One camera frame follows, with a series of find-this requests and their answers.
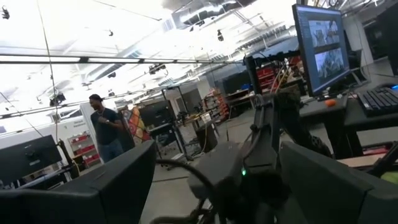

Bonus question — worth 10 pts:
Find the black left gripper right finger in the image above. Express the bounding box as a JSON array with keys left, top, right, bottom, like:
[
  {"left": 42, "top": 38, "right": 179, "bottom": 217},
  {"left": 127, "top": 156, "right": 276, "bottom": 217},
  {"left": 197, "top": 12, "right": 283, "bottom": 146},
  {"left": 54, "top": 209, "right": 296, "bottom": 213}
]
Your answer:
[{"left": 276, "top": 141, "right": 398, "bottom": 224}]

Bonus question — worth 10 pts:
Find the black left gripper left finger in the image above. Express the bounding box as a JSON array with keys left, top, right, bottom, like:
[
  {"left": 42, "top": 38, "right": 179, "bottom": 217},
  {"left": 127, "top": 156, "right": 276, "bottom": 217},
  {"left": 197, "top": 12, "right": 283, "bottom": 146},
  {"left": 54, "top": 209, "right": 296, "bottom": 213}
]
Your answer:
[{"left": 0, "top": 139, "right": 157, "bottom": 224}]

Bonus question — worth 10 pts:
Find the shelf with red bins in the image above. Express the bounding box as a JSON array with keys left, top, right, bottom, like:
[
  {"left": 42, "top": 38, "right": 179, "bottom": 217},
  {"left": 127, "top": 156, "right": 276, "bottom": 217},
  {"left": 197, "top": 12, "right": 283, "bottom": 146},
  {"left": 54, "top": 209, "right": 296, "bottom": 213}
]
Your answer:
[{"left": 67, "top": 132, "right": 102, "bottom": 167}]

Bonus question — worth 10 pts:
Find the black monitor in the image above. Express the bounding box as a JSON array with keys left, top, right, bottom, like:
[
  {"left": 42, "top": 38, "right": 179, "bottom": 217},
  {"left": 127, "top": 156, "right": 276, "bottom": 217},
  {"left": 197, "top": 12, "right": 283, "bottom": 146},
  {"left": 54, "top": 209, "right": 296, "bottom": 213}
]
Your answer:
[{"left": 0, "top": 134, "right": 63, "bottom": 187}]

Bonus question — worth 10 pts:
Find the black desk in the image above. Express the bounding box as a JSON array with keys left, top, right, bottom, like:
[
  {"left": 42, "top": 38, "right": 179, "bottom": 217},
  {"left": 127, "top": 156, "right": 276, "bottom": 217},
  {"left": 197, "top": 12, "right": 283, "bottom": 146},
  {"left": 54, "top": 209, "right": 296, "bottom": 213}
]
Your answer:
[{"left": 298, "top": 93, "right": 398, "bottom": 159}]

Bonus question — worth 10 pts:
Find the person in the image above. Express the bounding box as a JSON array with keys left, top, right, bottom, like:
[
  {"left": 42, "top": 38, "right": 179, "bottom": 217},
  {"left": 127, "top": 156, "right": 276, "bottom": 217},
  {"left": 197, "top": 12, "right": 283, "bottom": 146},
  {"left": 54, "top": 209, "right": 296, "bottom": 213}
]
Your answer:
[{"left": 88, "top": 93, "right": 125, "bottom": 164}]

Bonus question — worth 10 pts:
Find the orange checkered panel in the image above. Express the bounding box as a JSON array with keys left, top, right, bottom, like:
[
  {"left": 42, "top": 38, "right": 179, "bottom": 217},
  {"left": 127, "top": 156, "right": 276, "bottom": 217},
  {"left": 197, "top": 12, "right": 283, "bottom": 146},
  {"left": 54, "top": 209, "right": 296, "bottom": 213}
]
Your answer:
[{"left": 119, "top": 105, "right": 147, "bottom": 146}]

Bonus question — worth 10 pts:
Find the black keyboard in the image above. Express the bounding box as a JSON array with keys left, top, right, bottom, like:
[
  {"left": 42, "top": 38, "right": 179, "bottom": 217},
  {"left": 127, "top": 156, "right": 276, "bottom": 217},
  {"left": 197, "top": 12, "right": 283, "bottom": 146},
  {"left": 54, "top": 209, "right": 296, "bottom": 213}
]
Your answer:
[{"left": 357, "top": 86, "right": 398, "bottom": 118}]

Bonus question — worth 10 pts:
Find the black table frame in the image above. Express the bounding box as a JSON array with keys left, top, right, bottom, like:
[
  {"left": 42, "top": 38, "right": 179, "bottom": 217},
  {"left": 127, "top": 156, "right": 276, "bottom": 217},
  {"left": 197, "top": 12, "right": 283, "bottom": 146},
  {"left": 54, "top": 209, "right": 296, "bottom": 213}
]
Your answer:
[{"left": 368, "top": 148, "right": 398, "bottom": 178}]

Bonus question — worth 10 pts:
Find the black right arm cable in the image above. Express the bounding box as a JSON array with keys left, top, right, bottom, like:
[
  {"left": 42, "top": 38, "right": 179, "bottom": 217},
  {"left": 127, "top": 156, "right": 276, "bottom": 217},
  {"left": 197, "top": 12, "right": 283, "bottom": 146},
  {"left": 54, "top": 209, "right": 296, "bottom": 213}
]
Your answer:
[{"left": 149, "top": 158, "right": 218, "bottom": 224}]

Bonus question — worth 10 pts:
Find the thin black hanging cable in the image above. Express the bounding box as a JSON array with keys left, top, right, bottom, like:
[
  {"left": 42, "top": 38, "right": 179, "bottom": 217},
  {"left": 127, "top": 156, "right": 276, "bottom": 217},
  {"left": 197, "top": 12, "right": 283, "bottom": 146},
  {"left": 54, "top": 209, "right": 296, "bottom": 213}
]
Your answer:
[{"left": 36, "top": 0, "right": 59, "bottom": 141}]

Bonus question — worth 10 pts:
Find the black overhead frame bar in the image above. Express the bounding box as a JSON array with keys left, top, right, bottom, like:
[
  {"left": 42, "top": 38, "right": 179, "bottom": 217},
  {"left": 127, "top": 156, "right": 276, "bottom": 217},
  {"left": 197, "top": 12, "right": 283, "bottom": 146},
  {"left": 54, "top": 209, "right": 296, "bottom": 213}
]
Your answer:
[{"left": 0, "top": 53, "right": 246, "bottom": 65}]

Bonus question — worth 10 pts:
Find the computer monitor showing camera views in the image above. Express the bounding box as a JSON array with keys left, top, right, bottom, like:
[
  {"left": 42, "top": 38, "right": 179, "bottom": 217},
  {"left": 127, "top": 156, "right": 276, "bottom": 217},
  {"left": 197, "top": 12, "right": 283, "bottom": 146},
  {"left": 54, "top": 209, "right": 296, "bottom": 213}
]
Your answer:
[{"left": 291, "top": 3, "right": 351, "bottom": 97}]

